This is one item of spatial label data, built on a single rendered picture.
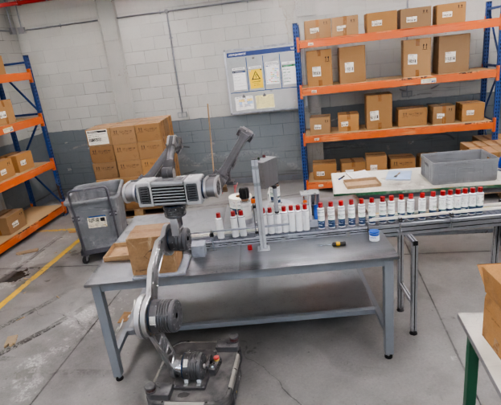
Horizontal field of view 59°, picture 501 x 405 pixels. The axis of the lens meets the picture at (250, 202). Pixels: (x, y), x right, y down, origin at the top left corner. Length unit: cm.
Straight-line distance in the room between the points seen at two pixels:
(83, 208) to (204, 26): 372
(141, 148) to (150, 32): 219
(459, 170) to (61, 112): 666
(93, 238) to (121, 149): 165
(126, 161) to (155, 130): 65
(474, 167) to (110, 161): 472
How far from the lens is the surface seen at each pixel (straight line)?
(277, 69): 732
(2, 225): 686
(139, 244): 297
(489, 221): 364
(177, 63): 775
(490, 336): 238
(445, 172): 452
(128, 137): 656
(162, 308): 242
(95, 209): 536
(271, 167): 304
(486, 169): 465
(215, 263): 307
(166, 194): 262
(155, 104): 794
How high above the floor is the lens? 218
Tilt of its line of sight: 19 degrees down
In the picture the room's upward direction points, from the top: 7 degrees counter-clockwise
